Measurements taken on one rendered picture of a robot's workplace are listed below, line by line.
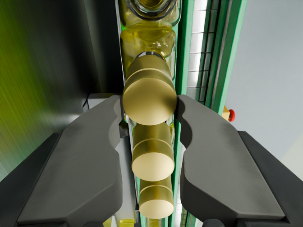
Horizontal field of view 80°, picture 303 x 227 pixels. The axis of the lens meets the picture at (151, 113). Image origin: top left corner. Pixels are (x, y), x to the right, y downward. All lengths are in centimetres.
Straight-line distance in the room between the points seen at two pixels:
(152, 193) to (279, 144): 71
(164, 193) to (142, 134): 6
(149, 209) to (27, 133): 14
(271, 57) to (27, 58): 58
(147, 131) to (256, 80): 52
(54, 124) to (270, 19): 54
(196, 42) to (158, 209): 31
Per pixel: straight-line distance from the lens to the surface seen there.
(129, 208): 76
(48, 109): 24
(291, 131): 83
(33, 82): 22
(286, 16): 62
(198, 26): 39
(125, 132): 32
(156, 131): 15
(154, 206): 19
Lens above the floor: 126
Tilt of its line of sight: 57 degrees down
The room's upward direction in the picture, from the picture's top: 178 degrees clockwise
